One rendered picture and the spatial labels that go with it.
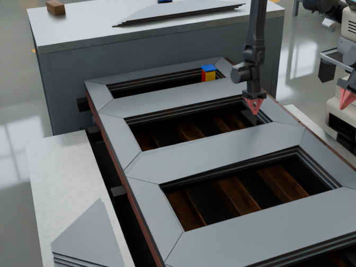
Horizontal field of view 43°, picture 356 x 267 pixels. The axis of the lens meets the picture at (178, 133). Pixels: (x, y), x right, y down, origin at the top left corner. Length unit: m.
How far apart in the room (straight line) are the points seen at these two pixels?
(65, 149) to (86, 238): 0.58
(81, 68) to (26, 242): 1.02
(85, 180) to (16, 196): 1.28
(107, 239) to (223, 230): 0.36
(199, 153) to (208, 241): 0.44
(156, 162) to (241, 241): 0.47
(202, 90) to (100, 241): 0.93
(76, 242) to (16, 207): 1.48
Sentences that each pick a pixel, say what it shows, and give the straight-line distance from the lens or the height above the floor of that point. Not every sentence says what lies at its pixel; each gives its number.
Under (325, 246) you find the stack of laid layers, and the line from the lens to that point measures 1.40.
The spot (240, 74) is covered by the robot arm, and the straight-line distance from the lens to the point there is 1.81.
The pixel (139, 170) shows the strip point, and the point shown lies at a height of 0.86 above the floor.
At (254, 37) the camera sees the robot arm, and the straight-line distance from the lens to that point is 1.82.
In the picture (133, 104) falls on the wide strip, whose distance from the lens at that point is 2.01.
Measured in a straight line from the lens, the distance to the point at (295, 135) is 1.82.
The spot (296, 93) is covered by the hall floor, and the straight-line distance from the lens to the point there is 4.00.
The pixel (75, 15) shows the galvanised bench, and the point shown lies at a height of 1.05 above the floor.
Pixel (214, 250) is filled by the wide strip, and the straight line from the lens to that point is 1.32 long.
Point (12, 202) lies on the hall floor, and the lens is 2.98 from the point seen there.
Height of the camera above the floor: 1.83
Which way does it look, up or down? 33 degrees down
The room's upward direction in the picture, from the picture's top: 2 degrees counter-clockwise
